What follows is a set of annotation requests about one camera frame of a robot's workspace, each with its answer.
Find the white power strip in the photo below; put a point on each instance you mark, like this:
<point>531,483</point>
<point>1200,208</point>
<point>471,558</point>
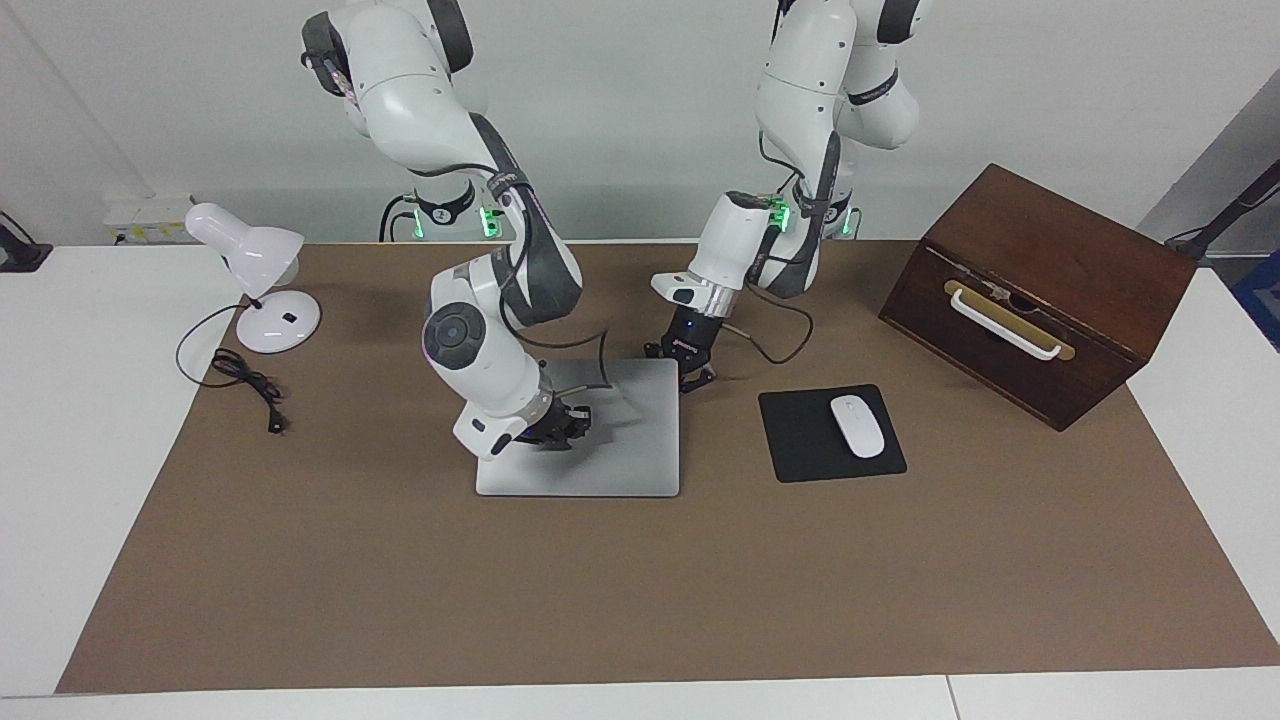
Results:
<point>150,218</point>

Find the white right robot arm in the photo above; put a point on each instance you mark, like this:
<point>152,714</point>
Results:
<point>420,90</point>

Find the silver grey laptop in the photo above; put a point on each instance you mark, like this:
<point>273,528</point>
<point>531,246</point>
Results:
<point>600,460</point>

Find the blue object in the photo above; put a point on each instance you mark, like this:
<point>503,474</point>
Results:
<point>1262,300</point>

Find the black mouse pad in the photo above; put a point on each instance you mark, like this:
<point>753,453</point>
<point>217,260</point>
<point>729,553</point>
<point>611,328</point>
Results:
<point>800,440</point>

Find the white desk lamp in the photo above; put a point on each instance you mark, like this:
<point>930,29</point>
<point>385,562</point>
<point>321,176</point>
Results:
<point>265,255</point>

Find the white computer mouse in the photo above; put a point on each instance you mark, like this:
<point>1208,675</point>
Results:
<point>858,427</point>

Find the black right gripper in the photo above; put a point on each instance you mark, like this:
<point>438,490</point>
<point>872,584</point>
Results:
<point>550,428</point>

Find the brown table mat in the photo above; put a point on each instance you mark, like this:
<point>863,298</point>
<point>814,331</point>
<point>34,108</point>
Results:
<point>640,580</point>

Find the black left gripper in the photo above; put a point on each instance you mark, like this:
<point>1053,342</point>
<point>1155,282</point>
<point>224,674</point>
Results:
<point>695,335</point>

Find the dark brown wooden box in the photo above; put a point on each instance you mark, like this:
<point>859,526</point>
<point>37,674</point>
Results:
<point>1050,240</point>

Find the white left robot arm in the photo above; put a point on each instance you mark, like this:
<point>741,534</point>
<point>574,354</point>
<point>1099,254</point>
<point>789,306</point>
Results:
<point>800,90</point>

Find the black camera stand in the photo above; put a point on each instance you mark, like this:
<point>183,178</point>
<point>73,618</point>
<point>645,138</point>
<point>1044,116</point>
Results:
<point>1235,205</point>

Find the black clamp mount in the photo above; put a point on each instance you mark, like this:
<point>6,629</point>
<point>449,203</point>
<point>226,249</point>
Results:
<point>20,255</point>

